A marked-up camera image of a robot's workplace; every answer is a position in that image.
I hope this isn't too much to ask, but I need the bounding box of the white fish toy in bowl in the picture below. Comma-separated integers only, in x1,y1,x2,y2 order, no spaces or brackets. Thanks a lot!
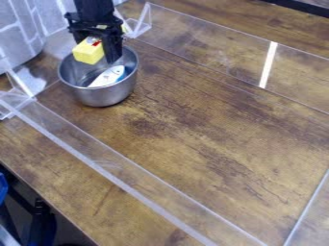
88,65,125,87

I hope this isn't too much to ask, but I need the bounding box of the stainless steel bowl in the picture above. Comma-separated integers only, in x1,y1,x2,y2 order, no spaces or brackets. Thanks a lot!
57,46,139,107

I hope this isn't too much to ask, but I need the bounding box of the yellow butter block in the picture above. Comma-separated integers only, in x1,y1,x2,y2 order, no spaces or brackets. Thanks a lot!
72,37,104,65

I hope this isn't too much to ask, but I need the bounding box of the grey brick pattern cloth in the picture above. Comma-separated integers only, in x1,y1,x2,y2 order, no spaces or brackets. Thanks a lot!
0,0,76,75

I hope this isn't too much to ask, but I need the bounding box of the clear acrylic barrier front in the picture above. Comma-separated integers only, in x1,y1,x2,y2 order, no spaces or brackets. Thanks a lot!
0,91,267,246

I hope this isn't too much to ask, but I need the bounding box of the clear acrylic triangular bracket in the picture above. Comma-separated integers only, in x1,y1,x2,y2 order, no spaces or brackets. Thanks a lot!
115,2,151,38

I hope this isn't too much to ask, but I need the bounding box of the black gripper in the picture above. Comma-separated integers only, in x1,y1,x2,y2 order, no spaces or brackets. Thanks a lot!
64,0,123,63

